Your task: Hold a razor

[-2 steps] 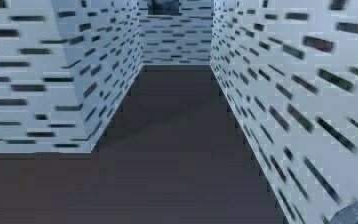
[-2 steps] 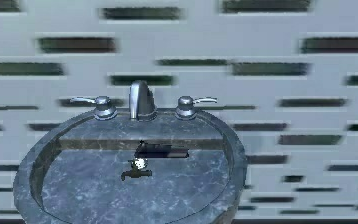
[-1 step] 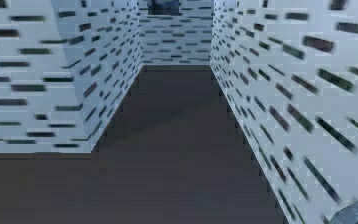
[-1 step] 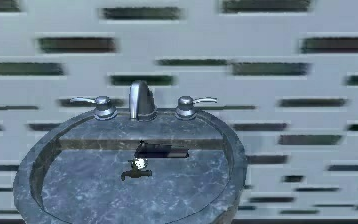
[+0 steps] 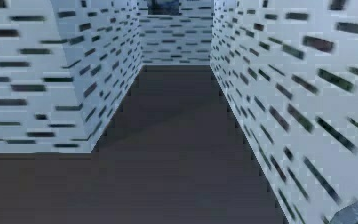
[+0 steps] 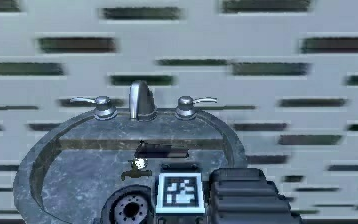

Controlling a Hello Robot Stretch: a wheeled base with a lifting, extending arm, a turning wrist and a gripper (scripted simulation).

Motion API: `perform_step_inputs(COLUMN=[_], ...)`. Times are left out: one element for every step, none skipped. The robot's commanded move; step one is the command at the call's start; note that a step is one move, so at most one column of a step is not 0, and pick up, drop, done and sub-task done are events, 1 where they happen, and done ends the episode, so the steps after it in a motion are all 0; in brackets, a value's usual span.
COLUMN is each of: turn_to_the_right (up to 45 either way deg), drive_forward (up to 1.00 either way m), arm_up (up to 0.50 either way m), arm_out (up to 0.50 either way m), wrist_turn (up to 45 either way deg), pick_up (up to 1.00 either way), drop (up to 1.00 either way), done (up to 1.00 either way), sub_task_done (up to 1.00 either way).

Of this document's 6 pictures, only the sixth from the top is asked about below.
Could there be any black oblong object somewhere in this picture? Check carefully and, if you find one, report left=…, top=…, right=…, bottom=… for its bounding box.
left=134, top=140, right=190, bottom=160

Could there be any grey marble sink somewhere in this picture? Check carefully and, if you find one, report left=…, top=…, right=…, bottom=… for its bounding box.
left=12, top=107, right=249, bottom=224

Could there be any silver faucet spout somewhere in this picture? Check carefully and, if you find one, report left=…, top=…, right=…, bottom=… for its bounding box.
left=128, top=80, right=158, bottom=122

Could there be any silver faucet handle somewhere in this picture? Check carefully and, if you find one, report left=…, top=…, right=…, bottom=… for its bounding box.
left=69, top=95, right=119, bottom=121
left=174, top=95, right=219, bottom=120

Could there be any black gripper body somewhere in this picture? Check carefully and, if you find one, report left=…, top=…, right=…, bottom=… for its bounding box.
left=100, top=184, right=156, bottom=224

